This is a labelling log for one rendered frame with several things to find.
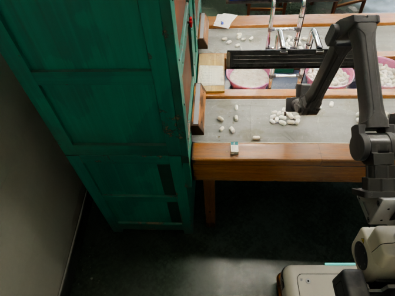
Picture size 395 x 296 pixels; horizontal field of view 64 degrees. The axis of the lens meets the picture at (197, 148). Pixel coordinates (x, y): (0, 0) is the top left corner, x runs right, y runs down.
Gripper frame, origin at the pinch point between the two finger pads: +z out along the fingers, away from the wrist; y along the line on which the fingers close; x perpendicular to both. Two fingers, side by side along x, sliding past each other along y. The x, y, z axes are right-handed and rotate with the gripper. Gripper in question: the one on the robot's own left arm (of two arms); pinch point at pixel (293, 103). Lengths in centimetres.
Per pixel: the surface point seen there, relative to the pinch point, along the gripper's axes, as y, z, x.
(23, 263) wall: 123, -39, 67
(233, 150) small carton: 29.3, -18.5, 19.6
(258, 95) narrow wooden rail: 15.2, 13.0, -2.8
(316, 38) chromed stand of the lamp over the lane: -5.9, -11.3, -28.8
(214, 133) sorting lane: 38.1, -4.6, 14.1
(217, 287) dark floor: 37, 0, 105
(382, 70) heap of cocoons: -57, 36, -15
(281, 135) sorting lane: 5.7, -5.3, 15.1
